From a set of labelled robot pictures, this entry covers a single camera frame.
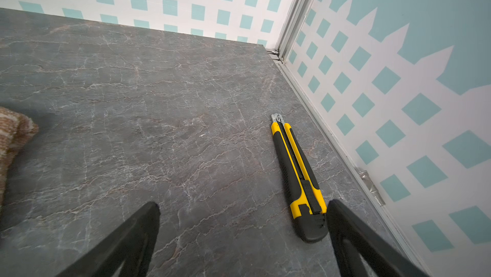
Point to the yellow black utility knife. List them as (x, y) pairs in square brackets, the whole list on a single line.
[(303, 194)]

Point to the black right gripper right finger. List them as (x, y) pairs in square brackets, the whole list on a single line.
[(352, 240)]

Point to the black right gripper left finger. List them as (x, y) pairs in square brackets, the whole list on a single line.
[(127, 250)]

